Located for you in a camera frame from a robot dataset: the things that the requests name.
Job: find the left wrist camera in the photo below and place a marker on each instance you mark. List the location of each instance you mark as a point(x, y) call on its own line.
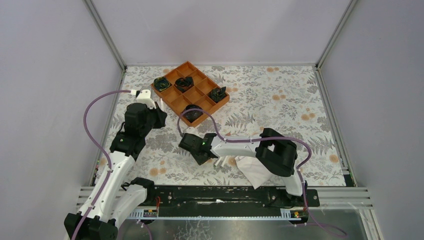
point(144, 97)

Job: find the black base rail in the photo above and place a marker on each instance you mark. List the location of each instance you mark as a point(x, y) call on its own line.
point(185, 201)

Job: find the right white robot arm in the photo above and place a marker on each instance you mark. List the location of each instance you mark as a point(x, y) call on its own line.
point(258, 157)

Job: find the dark green rolled tie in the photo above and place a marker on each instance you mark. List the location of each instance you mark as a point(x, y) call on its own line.
point(217, 94)

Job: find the dark blue rolled tie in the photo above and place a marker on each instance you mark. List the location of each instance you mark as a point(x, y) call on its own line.
point(192, 112)

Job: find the white folded cloth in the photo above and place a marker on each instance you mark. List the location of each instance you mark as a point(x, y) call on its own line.
point(255, 172)

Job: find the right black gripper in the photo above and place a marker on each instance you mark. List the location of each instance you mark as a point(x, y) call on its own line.
point(187, 143)

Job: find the orange wooden compartment tray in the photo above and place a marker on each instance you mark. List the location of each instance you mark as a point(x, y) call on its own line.
point(197, 95)

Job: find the green patterned rolled tie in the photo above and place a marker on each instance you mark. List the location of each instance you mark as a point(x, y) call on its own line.
point(161, 84)

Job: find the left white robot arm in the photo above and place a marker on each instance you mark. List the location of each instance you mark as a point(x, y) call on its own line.
point(100, 217)

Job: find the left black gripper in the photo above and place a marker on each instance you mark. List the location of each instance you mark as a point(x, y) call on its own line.
point(158, 116)

